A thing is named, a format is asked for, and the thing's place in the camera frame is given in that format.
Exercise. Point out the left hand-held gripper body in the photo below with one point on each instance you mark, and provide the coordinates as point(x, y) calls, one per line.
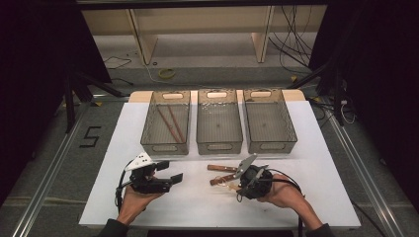
point(148, 184)

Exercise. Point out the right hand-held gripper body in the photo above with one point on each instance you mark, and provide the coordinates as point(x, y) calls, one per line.
point(255, 184)

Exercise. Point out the clear grey plastic bin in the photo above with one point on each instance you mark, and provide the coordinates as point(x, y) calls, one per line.
point(150, 131)
point(219, 126)
point(268, 126)

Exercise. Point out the reddish brown chopstick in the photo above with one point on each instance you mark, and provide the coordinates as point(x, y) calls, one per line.
point(168, 124)
point(177, 124)

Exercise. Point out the person's left hand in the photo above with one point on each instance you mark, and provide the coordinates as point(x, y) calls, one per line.
point(133, 205)

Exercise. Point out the person's right hand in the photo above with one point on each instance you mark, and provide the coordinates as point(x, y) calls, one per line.
point(285, 194)

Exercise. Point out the white table sheet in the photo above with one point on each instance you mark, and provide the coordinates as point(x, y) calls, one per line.
point(194, 210)

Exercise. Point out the yellow tape roll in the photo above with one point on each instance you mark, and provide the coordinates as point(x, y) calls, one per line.
point(161, 73)

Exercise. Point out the black metal stand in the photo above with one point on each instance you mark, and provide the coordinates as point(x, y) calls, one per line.
point(69, 105)
point(337, 95)

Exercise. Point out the beige wooden desk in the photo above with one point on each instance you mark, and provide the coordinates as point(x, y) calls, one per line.
point(197, 19)

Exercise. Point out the dark curtain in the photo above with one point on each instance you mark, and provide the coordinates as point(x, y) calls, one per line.
point(33, 65)
point(382, 82)

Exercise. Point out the aluminium floor rail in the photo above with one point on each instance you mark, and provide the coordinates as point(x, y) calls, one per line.
point(49, 171)
point(362, 171)

